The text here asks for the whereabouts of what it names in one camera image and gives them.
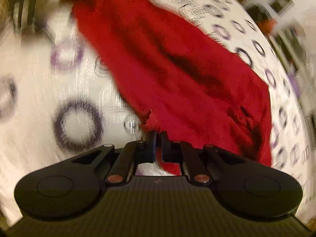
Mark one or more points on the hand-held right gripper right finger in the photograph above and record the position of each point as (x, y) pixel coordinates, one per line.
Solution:
(166, 148)

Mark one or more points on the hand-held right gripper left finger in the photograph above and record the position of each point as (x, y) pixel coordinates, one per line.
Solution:
(151, 148)

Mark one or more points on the red long-sleeve top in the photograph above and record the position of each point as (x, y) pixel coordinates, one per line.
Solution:
(172, 66)

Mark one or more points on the printed bedspread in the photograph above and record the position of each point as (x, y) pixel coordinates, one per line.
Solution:
(49, 84)

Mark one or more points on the orange plastic bag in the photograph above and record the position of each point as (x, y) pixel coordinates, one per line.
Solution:
(269, 26)

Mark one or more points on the cream folded garment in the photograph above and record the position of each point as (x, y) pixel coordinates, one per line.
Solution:
(23, 14)

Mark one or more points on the wall poster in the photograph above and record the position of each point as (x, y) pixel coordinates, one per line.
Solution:
(281, 2)

